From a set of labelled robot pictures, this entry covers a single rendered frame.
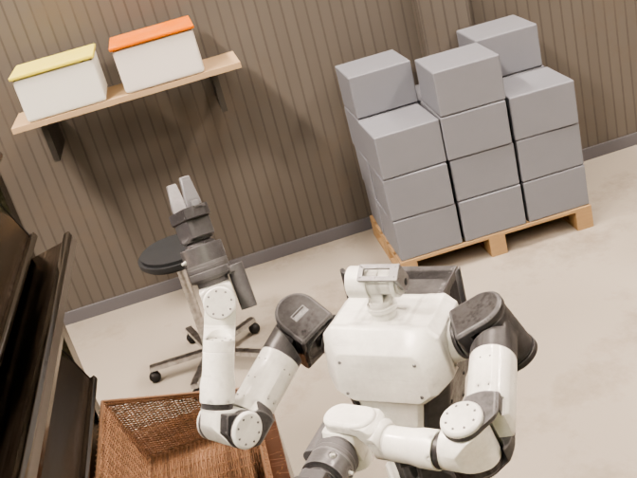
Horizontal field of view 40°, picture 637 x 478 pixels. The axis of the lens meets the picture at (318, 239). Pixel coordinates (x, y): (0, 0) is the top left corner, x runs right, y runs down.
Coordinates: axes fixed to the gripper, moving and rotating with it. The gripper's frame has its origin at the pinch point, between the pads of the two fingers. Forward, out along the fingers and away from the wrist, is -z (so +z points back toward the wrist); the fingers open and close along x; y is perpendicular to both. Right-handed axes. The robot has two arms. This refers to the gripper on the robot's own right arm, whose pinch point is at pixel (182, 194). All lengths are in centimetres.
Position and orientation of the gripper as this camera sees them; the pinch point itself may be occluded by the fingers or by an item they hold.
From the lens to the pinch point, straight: 178.9
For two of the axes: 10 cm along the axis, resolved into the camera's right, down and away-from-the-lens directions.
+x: 4.6, -1.5, -8.7
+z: 3.3, 9.4, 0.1
